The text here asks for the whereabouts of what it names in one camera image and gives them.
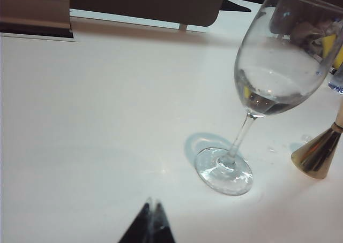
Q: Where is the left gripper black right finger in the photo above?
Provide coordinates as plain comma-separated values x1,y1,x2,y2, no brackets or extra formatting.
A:
155,201,176,243

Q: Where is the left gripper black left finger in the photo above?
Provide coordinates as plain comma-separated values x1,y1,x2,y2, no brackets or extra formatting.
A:
117,202,152,243

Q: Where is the clear plastic water bottle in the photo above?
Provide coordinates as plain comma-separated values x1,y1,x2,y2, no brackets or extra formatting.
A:
328,46,343,95

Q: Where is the gold double-cone jigger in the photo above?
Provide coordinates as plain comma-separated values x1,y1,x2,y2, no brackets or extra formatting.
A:
290,98,343,180

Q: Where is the beige cable tray rail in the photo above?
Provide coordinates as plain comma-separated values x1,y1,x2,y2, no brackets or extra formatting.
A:
0,0,80,42

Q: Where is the wide brown desk partition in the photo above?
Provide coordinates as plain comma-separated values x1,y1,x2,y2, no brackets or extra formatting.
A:
69,0,228,28

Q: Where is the clear stemmed wine glass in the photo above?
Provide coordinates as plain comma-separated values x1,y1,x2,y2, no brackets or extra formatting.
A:
194,0,343,197

